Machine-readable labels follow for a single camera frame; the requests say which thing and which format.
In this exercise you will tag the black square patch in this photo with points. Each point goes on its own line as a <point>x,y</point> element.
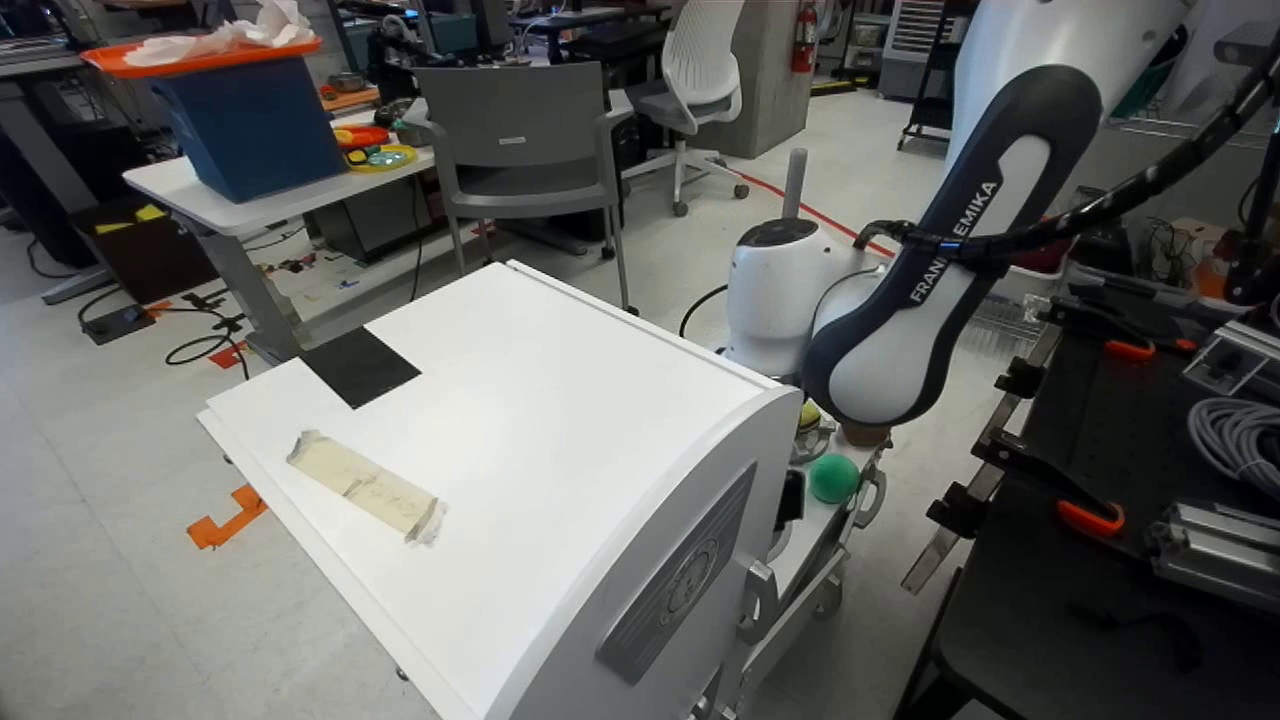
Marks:
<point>363,365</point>

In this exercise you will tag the orange black right clamp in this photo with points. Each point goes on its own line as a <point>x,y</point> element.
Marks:
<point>1020,376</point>

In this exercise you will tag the grey office chair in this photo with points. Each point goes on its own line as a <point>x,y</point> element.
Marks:
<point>516,140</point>

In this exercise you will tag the red fire extinguisher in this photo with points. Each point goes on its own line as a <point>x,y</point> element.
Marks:
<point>805,36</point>

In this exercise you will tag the orange black clamp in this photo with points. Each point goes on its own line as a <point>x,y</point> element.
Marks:
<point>1077,504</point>
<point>1020,376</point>

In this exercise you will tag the green toy ball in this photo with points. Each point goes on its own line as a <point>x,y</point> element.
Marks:
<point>833,479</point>

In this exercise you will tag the white side table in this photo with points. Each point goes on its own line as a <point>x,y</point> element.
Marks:
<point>220,225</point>

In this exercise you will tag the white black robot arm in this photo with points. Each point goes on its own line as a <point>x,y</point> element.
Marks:
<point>871,324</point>

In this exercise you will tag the white office chair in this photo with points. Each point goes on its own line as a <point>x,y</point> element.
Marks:
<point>697,89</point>

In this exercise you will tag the black perforated workbench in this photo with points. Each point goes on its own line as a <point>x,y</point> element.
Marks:
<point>1053,624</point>

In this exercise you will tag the blue bin orange lid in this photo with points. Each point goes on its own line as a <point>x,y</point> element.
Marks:
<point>247,119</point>

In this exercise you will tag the orange black left clamp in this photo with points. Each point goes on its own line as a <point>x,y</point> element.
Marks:
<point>1077,504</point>

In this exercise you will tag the large white cabinet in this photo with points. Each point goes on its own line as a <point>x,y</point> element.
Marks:
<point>604,495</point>

